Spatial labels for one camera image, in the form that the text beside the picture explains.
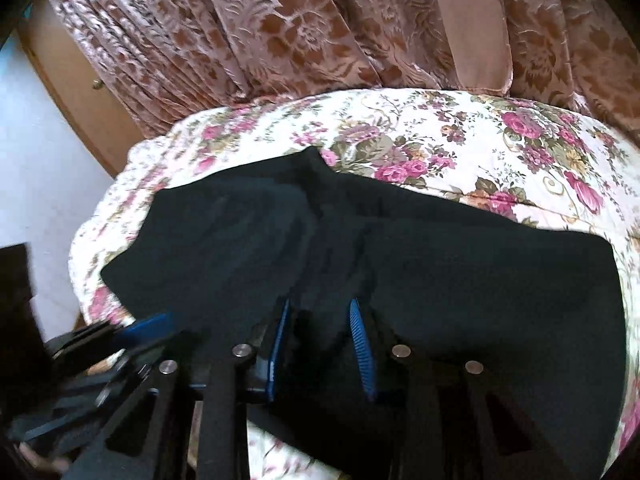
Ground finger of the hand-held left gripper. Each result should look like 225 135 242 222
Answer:
10 347 166 442
45 311 176 361

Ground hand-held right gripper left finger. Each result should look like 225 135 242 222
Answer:
65 297 293 480

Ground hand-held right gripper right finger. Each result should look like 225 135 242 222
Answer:
348 297 566 480

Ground plain pink curtain panel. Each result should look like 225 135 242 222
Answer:
439 0 516 97

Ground black pants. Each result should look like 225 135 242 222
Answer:
100 146 628 480

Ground wooden door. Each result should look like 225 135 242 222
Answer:
17 0 146 177

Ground floral bed sheet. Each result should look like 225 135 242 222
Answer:
70 87 640 480

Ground brown floral curtain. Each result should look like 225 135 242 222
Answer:
45 0 640 142

